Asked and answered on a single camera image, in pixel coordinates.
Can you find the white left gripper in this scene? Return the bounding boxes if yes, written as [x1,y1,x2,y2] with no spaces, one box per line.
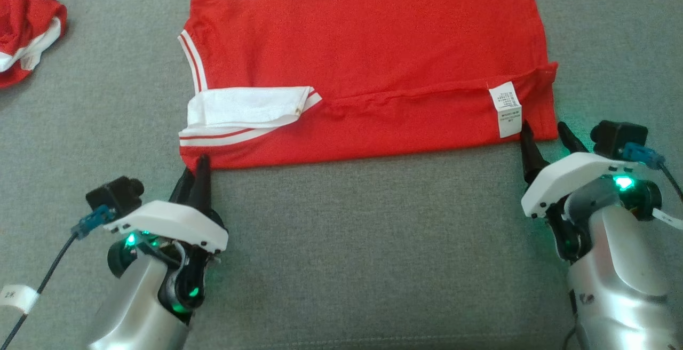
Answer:
[103,154,229,255]

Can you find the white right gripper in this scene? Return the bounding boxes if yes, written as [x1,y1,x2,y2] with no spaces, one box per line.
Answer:
[520,120,641,219]

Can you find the red Bulls basketball jersey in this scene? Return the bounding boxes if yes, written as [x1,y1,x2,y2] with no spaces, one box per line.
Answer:
[178,0,559,171]

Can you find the red shorts with white stripes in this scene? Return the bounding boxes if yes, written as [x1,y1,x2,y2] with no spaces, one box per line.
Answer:
[0,0,68,89]

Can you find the grey and yellow sofa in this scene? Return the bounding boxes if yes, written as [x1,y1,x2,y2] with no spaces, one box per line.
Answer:
[0,0,683,350]

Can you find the left camera cable teal connector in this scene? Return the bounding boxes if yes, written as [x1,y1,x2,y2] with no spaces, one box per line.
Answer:
[0,205,116,350]

